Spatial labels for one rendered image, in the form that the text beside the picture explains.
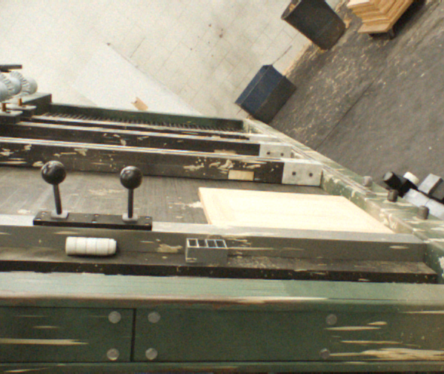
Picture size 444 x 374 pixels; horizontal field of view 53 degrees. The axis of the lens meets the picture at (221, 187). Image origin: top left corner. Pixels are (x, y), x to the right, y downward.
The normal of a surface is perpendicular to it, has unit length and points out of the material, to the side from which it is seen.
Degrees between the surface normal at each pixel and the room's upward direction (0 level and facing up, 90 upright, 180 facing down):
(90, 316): 90
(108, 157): 90
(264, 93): 91
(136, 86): 90
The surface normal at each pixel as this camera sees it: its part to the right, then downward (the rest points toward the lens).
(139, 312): 0.15, 0.26
